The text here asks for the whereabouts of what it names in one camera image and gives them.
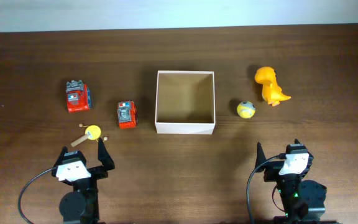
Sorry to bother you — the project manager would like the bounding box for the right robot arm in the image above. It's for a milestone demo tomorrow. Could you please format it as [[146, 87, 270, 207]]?
[[255, 139, 327, 223]]

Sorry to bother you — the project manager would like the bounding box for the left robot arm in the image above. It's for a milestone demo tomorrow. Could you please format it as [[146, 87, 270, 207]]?
[[52, 138, 115, 224]]

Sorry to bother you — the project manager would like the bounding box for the red toy fire truck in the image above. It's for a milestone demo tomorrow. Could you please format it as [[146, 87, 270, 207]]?
[[66, 80, 91, 113]]

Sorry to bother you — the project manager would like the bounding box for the white cardboard box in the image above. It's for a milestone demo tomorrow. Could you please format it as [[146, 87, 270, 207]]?
[[155, 70, 216, 134]]

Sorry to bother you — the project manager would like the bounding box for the small red toy car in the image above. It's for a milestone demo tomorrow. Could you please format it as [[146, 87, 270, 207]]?
[[117, 100, 138, 129]]

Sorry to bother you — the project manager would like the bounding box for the yellow grey ball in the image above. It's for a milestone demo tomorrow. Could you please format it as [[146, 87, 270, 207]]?
[[237, 101, 255, 119]]

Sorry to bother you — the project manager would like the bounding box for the yellow wooden rattle drum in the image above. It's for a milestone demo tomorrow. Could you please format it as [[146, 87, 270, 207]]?
[[70, 123, 108, 147]]

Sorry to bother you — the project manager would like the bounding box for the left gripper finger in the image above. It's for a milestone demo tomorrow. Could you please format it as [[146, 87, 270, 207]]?
[[57, 146, 68, 164], [98, 138, 115, 170]]

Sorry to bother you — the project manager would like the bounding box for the orange toy dinosaur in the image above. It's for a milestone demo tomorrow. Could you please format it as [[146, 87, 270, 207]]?
[[254, 67, 291, 106]]

